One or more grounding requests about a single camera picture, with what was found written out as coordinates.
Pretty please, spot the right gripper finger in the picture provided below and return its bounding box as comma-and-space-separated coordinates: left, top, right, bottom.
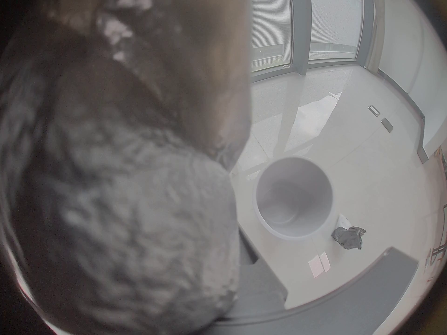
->
235, 228, 288, 318

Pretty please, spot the black plastic bag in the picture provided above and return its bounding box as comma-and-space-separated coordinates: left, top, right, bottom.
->
0, 0, 253, 335

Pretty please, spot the white trash bin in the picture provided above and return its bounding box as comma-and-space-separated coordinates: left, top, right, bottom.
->
253, 156, 335, 242

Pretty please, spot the crumpled black plastic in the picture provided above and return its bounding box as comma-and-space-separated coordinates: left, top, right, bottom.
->
331, 226, 366, 250

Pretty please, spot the window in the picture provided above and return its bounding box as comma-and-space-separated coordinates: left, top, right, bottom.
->
246, 0, 376, 83

